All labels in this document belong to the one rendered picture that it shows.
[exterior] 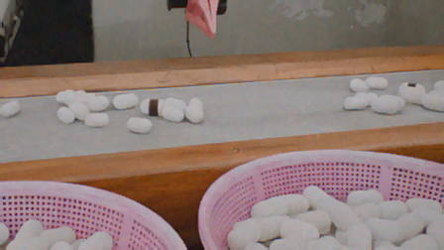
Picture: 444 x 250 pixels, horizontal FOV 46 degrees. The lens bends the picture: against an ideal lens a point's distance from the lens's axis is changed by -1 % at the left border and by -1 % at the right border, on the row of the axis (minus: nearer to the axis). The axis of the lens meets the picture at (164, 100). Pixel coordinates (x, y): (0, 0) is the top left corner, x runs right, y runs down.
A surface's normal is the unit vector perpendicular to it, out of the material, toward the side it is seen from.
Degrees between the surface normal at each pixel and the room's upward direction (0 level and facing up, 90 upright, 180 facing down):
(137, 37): 90
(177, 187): 90
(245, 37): 90
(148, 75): 45
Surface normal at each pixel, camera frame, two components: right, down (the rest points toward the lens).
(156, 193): 0.23, 0.28
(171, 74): 0.16, -0.48
